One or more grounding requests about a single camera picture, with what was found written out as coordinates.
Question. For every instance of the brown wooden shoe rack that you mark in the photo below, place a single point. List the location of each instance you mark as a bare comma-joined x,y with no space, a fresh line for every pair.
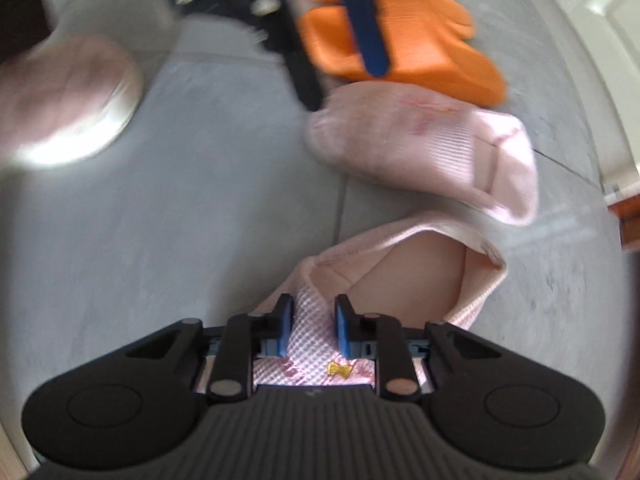
630,225

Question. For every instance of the pink knit slipper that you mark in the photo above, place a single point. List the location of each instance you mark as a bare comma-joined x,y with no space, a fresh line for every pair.
425,140
400,280

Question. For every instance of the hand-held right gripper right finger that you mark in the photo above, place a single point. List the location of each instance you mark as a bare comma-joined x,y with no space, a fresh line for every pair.
344,327

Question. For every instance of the white panelled door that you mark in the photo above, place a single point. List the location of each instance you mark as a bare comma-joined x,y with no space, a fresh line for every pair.
610,20

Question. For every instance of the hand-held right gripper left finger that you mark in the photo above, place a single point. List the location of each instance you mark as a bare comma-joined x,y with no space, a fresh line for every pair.
284,325

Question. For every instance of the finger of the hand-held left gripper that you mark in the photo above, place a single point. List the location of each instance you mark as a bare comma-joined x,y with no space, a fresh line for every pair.
367,30
297,65

